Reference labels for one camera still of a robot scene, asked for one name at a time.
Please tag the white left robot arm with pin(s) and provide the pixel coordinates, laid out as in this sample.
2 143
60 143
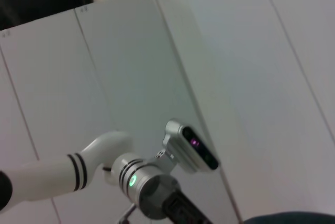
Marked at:
47 177

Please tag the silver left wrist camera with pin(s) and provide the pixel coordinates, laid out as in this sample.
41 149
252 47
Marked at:
188 150

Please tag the dark teal insulated lunch bag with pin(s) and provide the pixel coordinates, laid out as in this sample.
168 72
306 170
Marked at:
293 218

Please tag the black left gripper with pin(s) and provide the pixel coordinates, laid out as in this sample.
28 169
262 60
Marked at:
183 211

